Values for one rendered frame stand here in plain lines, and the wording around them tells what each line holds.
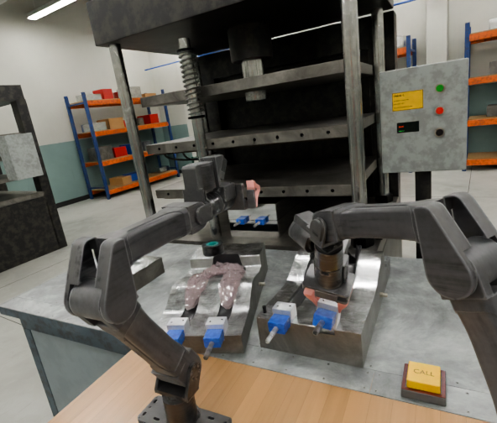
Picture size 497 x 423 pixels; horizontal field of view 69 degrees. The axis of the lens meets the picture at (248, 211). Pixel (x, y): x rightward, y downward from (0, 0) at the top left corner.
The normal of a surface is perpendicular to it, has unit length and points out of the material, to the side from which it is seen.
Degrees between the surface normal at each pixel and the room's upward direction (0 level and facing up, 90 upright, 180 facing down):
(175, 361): 81
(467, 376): 0
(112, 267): 90
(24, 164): 90
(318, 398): 0
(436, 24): 90
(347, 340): 90
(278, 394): 0
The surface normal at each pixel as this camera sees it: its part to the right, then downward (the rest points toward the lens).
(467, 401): -0.14, -0.95
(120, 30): -0.45, 0.29
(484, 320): -0.75, 0.44
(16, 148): 0.84, 0.03
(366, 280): -0.32, -0.73
